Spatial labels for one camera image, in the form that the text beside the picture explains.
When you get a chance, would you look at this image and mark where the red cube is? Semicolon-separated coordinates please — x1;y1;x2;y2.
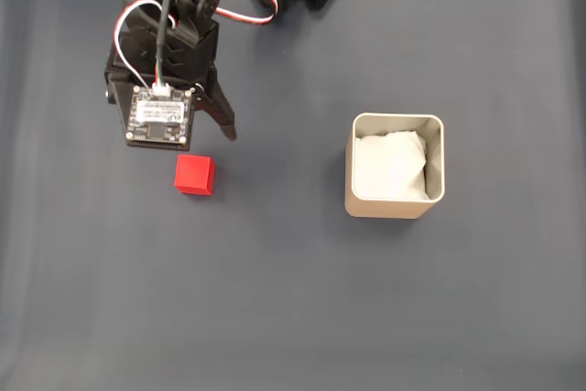
173;155;217;197

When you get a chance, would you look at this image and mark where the beige square box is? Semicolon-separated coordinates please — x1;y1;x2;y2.
343;112;446;221

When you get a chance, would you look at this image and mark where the white tissue paper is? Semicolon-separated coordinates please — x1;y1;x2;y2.
354;130;431;202

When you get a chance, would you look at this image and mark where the black camera cable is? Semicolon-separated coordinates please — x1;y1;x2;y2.
153;0;193;92

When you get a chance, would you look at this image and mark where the bare camera circuit board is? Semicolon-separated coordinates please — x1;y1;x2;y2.
125;83;198;147

